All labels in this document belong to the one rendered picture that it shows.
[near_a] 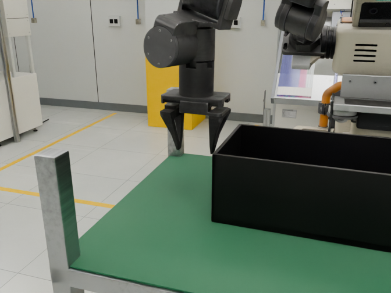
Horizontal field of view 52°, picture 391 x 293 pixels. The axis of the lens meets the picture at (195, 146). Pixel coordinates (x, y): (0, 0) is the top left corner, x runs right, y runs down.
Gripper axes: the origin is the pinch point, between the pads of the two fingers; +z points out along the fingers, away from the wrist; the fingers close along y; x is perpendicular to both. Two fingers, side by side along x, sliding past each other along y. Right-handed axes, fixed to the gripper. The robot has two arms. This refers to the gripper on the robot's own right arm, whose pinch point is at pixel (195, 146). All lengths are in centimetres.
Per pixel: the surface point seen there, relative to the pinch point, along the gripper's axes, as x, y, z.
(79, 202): 148, -133, 103
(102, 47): 383, -251, 22
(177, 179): 4.3, -4.9, 8.8
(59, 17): 382, -310, -13
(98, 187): 173, -133, 103
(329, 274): -16.4, 23.3, 8.8
